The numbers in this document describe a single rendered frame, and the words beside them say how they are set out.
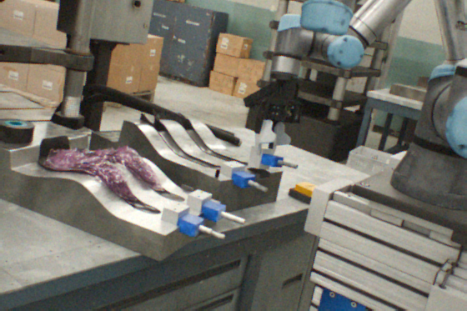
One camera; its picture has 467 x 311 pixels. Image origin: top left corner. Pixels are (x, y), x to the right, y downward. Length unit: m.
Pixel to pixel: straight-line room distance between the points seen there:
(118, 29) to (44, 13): 3.22
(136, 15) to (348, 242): 1.37
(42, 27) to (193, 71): 3.54
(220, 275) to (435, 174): 0.68
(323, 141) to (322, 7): 4.55
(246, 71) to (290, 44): 6.73
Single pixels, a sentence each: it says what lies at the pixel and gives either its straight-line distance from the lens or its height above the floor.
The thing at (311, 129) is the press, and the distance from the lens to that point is 5.42.
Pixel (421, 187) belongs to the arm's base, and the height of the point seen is 1.06.
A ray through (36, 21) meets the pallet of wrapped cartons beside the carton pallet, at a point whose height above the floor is 0.78.
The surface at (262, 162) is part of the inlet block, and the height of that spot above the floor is 0.92.
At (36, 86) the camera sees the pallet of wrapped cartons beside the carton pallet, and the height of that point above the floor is 0.22.
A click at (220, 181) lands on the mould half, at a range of 1.36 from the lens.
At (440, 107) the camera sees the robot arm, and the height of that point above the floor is 1.21.
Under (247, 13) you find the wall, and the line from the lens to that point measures 8.65.
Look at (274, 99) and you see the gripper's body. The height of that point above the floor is 1.08.
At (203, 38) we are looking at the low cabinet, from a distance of 8.39.
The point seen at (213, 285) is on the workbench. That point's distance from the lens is 1.50.
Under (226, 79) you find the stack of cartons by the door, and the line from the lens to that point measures 8.31.
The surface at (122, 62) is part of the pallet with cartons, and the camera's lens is 6.02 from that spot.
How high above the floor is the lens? 1.30
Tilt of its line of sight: 13 degrees down
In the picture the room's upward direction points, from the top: 12 degrees clockwise
